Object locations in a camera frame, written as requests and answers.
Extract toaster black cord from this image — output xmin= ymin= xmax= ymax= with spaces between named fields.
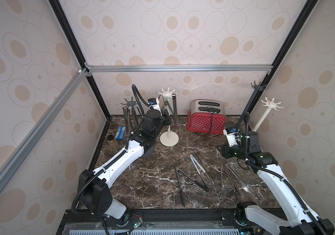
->
xmin=196 ymin=111 xmax=215 ymax=136

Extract dark grey rack back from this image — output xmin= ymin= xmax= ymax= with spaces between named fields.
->
xmin=242 ymin=81 xmax=268 ymax=114

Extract dark grey utensil rack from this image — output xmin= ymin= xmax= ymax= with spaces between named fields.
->
xmin=121 ymin=97 xmax=141 ymax=135

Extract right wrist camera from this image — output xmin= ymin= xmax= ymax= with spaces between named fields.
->
xmin=223 ymin=126 xmax=239 ymax=147

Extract black tongs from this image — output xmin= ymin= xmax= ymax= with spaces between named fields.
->
xmin=174 ymin=167 xmax=211 ymax=208

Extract brown spice jar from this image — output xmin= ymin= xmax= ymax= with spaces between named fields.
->
xmin=106 ymin=135 xmax=119 ymax=149

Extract green tongs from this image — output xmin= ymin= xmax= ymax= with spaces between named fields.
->
xmin=163 ymin=97 xmax=174 ymax=116

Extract red white toaster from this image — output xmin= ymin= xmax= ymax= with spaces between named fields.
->
xmin=187 ymin=99 xmax=226 ymax=134

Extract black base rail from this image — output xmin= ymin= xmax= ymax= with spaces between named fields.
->
xmin=55 ymin=207 xmax=310 ymax=235

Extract horizontal aluminium bar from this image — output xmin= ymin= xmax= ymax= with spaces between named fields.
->
xmin=80 ymin=64 xmax=273 ymax=74

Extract steel tongs far right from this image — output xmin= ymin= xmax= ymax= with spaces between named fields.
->
xmin=222 ymin=162 xmax=260 ymax=202

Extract white utensil rack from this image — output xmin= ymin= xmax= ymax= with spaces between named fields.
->
xmin=158 ymin=88 xmax=179 ymax=147
xmin=253 ymin=97 xmax=283 ymax=132

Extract blue small package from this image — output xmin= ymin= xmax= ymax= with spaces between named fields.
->
xmin=115 ymin=126 xmax=126 ymax=141

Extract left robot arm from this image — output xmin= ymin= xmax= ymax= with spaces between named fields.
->
xmin=71 ymin=85 xmax=171 ymax=220

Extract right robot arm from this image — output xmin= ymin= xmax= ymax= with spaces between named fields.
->
xmin=219 ymin=112 xmax=335 ymax=235

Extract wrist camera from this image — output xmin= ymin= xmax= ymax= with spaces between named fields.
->
xmin=223 ymin=126 xmax=239 ymax=147
xmin=148 ymin=98 xmax=162 ymax=114

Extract diagonal aluminium bar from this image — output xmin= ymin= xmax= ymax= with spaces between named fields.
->
xmin=0 ymin=68 xmax=87 ymax=221

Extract small steel tongs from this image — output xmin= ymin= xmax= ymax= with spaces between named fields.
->
xmin=190 ymin=154 xmax=214 ymax=186

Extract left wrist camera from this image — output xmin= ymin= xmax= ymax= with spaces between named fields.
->
xmin=148 ymin=98 xmax=162 ymax=114

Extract thin steel tongs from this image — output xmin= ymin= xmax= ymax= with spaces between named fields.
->
xmin=130 ymin=107 xmax=141 ymax=130

